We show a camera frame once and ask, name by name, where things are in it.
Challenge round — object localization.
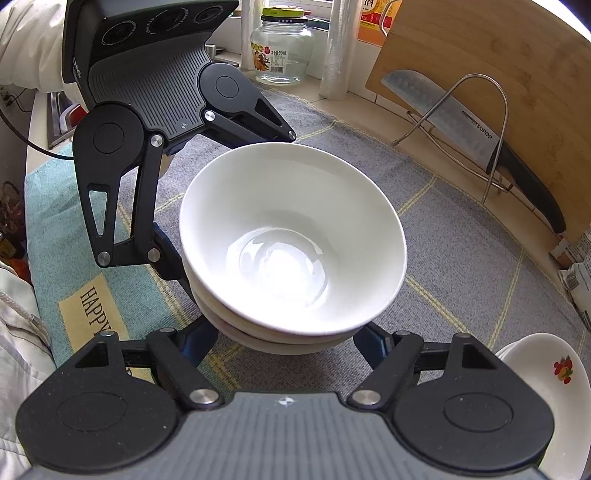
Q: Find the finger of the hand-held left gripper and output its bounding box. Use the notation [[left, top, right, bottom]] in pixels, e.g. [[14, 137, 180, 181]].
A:
[[204, 85, 297, 151], [75, 134, 197, 298]]

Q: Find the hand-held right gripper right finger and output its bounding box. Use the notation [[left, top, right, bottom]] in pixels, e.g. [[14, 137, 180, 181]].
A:
[[347, 323, 497, 411]]

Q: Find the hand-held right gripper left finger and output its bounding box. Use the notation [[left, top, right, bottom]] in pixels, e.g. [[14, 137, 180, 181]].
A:
[[76, 316, 225, 411]]

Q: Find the clear glass jar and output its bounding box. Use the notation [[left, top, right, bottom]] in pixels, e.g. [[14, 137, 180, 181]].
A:
[[250, 7, 315, 86]]

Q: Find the steel sink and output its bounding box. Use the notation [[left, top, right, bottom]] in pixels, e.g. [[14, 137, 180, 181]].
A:
[[46, 90, 95, 148]]

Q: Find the checked grey blue towel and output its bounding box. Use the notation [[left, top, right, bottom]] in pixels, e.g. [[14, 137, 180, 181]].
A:
[[23, 88, 580, 398]]

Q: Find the tall plastic wrap roll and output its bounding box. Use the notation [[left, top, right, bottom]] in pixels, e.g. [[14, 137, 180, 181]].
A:
[[320, 0, 354, 100]]

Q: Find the colourful plastic bag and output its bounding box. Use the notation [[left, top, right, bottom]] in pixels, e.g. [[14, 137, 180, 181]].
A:
[[0, 182, 29, 273]]

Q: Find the orange cooking oil jug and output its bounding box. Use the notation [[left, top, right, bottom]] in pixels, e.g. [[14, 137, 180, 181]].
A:
[[358, 0, 402, 47]]

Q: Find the steel santoku knife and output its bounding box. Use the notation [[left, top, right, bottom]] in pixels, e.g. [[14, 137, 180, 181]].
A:
[[381, 70, 567, 234]]

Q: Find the person's white jacket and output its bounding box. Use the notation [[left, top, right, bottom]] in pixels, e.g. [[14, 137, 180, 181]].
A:
[[0, 261, 58, 480]]

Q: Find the white printed bag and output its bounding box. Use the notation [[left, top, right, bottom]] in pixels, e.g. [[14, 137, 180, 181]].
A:
[[549, 233, 591, 333]]

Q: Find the bamboo cutting board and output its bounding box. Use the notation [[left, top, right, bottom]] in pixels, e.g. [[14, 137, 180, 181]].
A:
[[365, 0, 591, 245]]

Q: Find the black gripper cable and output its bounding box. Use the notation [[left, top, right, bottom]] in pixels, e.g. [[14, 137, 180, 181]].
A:
[[0, 90, 77, 160]]

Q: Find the white drawstring cord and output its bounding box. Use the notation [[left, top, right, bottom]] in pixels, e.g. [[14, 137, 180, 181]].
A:
[[0, 288, 51, 344]]

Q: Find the metal wire rack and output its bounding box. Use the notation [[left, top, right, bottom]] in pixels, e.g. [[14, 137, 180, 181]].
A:
[[392, 74, 514, 205]]

